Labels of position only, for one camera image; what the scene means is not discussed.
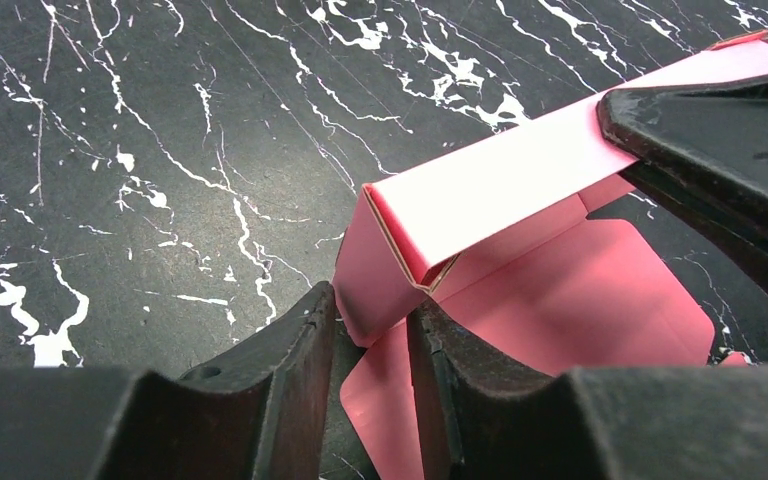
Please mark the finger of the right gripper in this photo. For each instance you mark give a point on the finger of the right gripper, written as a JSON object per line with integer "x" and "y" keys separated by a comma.
{"x": 709, "y": 141}
{"x": 748, "y": 251}

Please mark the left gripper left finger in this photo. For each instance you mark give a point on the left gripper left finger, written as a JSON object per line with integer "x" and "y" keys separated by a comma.
{"x": 256, "y": 411}

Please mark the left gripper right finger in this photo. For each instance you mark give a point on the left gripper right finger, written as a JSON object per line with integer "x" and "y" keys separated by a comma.
{"x": 483, "y": 415}

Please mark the pink paper box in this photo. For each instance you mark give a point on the pink paper box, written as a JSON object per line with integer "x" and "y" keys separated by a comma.
{"x": 501, "y": 236}

